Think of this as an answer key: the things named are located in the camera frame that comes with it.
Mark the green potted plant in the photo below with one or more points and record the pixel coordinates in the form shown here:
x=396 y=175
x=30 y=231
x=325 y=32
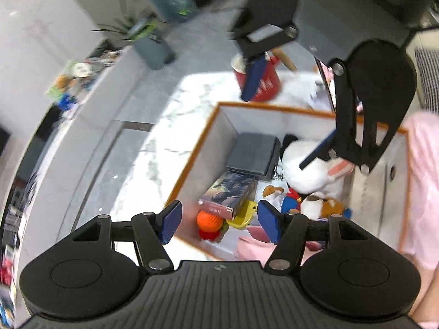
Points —
x=127 y=24

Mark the grey planter pot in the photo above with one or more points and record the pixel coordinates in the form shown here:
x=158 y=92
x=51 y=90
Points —
x=154 y=49

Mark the pink wallet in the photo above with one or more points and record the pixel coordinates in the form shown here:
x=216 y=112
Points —
x=250 y=246

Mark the dark printed card box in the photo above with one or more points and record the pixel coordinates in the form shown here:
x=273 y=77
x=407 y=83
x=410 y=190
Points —
x=228 y=190

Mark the yellow plastic bowl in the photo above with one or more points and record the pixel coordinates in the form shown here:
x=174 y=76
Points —
x=241 y=221

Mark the red blue figure toy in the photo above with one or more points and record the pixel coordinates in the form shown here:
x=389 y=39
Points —
x=291 y=204

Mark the orange knitted toy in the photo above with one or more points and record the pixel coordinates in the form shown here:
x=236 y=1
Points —
x=208 y=221

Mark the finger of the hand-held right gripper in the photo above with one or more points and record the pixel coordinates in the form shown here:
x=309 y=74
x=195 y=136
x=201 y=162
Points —
x=319 y=147
x=255 y=75

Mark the white pink plush rabbit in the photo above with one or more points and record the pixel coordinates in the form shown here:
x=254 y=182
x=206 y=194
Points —
x=305 y=174

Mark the red paper cup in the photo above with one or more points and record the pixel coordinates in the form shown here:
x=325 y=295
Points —
x=265 y=85

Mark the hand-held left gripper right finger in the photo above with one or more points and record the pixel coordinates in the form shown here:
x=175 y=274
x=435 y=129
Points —
x=269 y=221

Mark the brown bear plush toy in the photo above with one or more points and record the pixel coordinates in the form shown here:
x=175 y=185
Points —
x=325 y=205

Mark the person's pink clothing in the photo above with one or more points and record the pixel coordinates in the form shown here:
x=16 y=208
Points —
x=423 y=185

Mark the small black box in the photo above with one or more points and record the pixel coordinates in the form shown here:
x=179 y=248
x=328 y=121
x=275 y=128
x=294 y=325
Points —
x=253 y=154

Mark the pile of colourful items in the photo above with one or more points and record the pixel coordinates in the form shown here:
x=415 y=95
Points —
x=73 y=78

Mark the checkered fabric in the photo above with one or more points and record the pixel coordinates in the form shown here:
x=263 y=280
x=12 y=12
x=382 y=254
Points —
x=428 y=75

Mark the small brown white toy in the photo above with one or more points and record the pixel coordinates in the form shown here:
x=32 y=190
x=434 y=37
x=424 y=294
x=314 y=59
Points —
x=272 y=190

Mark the orange-rimmed white storage box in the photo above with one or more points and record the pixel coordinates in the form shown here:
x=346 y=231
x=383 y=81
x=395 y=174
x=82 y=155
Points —
x=223 y=133

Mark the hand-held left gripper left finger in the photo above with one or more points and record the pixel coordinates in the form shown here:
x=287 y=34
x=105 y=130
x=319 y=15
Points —
x=171 y=221

